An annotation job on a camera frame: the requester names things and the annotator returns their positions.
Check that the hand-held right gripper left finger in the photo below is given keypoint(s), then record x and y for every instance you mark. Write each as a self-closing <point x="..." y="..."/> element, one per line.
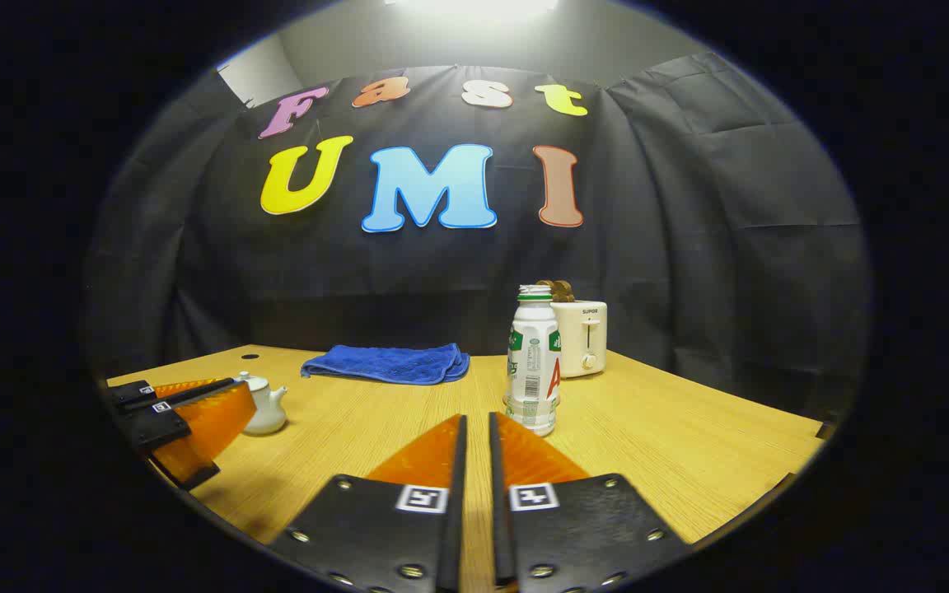
<point x="456" y="511"/>

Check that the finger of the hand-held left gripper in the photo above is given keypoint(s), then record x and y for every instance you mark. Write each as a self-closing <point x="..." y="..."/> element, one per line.
<point x="153" y="427"/>
<point x="133" y="393"/>

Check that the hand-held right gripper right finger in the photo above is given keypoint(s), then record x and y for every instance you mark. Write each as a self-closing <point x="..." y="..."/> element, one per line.
<point x="497" y="511"/>

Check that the white spouted teacup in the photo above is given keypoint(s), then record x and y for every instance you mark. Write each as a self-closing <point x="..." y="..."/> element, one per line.
<point x="264" y="412"/>

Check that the white water bottle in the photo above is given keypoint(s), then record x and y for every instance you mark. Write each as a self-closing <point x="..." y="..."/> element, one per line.
<point x="532" y="362"/>

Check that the blue towel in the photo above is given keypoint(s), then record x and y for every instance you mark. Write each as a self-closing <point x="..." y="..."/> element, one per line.
<point x="388" y="363"/>

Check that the white toaster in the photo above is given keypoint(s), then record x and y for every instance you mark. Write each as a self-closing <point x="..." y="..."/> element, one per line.
<point x="586" y="338"/>

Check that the black backdrop cloth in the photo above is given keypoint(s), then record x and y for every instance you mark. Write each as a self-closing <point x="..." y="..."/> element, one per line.
<point x="689" y="247"/>

